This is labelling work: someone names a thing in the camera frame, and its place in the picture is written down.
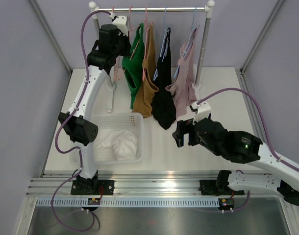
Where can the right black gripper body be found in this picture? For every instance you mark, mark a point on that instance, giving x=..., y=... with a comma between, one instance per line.
x=217, y=150

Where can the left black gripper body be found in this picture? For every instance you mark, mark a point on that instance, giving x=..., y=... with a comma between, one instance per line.
x=122, y=47

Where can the pink wire hanger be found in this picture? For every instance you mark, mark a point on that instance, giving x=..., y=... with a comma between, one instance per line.
x=116, y=68

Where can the white tank top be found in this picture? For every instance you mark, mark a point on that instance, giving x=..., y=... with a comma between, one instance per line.
x=123, y=145

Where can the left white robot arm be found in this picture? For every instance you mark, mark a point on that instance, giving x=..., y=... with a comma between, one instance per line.
x=113, y=42

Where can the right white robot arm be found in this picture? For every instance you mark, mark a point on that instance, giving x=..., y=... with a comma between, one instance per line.
x=240, y=147

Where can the green tank top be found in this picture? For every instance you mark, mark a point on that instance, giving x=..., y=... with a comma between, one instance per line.
x=132, y=65

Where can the black tank top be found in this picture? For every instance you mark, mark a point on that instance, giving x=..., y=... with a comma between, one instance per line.
x=163, y=108

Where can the pink hanger under brown top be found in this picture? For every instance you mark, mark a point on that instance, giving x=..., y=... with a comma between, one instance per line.
x=146, y=43

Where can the pink tank top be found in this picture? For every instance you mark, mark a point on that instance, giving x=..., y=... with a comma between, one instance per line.
x=181, y=89

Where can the brown tank top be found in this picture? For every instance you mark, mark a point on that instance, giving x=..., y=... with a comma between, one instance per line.
x=148, y=89

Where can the blue hanger under black top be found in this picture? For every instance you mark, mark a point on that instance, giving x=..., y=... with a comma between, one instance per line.
x=163, y=47

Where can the blue hanger under pink top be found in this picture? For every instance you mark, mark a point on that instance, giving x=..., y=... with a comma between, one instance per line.
x=188, y=45

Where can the white metal clothes rack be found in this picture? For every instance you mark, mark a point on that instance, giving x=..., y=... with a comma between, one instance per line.
x=207, y=9

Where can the white plastic basket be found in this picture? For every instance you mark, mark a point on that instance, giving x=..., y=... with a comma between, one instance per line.
x=133, y=122

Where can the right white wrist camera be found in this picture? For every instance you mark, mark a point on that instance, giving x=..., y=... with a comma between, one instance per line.
x=201, y=111

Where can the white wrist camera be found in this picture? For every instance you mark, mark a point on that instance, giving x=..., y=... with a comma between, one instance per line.
x=201, y=111
x=120, y=22

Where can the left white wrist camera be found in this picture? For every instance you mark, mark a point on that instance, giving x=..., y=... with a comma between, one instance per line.
x=120, y=22

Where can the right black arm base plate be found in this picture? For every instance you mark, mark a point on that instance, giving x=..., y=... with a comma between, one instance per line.
x=214, y=188

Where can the aluminium mounting rail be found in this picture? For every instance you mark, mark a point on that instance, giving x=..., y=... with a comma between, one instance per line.
x=130, y=183

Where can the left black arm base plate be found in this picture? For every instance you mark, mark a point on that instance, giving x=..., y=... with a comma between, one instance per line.
x=104, y=187

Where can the white slotted cable duct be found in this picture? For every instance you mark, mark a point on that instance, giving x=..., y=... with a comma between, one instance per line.
x=129, y=202

